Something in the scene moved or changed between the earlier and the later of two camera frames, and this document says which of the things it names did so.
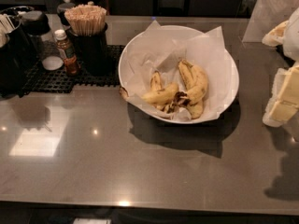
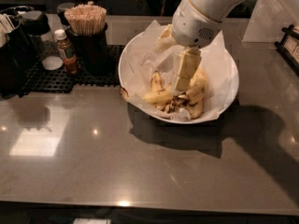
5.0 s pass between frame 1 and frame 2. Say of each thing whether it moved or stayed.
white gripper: moved
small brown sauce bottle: stayed
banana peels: stayed
